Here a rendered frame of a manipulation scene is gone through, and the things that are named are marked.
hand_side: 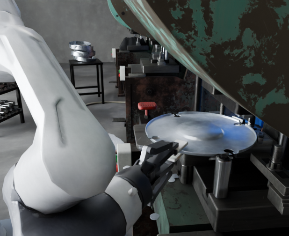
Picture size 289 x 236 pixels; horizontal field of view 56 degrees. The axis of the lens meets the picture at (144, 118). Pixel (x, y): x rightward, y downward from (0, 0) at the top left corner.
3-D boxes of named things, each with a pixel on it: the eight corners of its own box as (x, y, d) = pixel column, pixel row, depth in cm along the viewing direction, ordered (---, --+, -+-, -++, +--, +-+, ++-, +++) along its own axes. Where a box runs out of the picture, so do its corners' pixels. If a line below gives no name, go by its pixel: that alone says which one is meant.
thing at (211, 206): (214, 233, 57) (217, 210, 55) (172, 142, 99) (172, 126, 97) (347, 223, 60) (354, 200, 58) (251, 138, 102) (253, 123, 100)
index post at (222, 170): (215, 199, 58) (220, 158, 55) (211, 190, 61) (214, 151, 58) (228, 198, 58) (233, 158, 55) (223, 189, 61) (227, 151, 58)
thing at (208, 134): (213, 109, 91) (213, 107, 91) (283, 144, 66) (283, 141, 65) (131, 120, 81) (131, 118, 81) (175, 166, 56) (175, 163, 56)
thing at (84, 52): (74, 106, 351) (68, 43, 324) (71, 97, 391) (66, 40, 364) (104, 104, 362) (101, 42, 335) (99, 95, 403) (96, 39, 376)
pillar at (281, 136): (278, 159, 68) (288, 106, 63) (273, 155, 70) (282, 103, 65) (286, 159, 68) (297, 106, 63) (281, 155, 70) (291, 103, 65)
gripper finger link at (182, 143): (162, 153, 60) (162, 150, 60) (177, 141, 66) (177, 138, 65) (175, 156, 58) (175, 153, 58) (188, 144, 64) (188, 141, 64)
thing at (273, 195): (281, 215, 53) (291, 168, 50) (243, 170, 69) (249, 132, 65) (310, 212, 54) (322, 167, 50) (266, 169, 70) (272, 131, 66)
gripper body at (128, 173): (142, 225, 46) (167, 196, 53) (141, 181, 43) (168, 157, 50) (107, 210, 49) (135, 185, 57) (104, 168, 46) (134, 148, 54)
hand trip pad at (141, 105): (139, 125, 103) (138, 106, 101) (137, 120, 109) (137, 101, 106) (157, 124, 104) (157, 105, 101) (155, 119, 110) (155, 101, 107)
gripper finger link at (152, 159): (133, 175, 51) (132, 169, 51) (161, 149, 60) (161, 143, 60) (150, 181, 49) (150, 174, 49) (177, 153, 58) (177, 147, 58)
